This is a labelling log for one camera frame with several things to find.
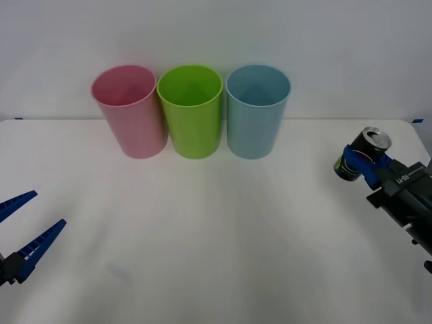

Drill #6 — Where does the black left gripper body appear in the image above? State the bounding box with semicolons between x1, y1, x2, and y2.
0;252;18;288

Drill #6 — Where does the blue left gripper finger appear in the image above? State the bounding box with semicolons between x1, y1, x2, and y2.
0;190;38;224
13;219;68;285

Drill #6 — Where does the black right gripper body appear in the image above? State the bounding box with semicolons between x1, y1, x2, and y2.
366;158;432;234

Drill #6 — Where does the black drink can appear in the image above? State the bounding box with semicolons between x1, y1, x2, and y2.
333;126;392;182

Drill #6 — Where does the pale blue plastic bin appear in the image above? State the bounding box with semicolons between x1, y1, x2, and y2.
225;63;292;160

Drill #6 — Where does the pink plastic bin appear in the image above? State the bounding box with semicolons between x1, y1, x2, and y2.
90;64;169;160

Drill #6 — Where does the green plastic bin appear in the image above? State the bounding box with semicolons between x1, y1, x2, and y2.
156;64;224;160

